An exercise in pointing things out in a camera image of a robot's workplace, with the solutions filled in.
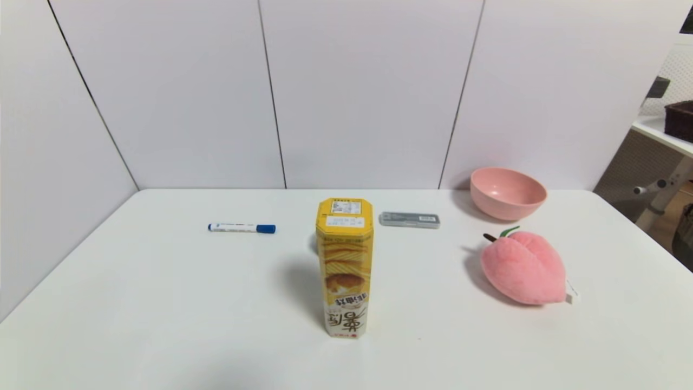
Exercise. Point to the yellow potato chips box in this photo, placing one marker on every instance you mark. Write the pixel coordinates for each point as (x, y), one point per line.
(344, 260)

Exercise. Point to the pink bowl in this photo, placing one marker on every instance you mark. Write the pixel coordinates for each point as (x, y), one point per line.
(506, 195)

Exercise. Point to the dark grey flat object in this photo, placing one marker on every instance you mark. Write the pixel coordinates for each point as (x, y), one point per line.
(658, 87)

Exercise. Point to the black corner object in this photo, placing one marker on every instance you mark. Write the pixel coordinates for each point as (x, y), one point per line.
(688, 21)

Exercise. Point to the blue whiteboard marker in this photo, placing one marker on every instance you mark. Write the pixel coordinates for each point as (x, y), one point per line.
(238, 228)

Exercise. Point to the pink plush peach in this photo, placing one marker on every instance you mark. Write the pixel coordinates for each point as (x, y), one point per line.
(522, 268)

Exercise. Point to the white desk top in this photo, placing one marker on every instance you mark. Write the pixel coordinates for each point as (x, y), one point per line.
(652, 130)

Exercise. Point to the white desk leg with knob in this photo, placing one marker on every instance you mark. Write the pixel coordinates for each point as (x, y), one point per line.
(668, 187)

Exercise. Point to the dark woven basket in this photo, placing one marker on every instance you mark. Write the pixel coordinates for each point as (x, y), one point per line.
(681, 122)

